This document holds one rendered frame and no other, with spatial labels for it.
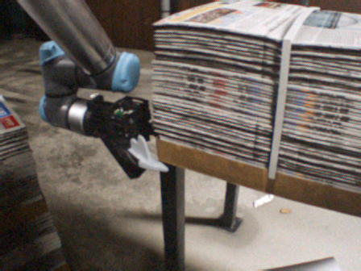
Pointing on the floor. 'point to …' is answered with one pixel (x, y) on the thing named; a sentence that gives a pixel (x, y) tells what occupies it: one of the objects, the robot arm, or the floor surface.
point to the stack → (12, 256)
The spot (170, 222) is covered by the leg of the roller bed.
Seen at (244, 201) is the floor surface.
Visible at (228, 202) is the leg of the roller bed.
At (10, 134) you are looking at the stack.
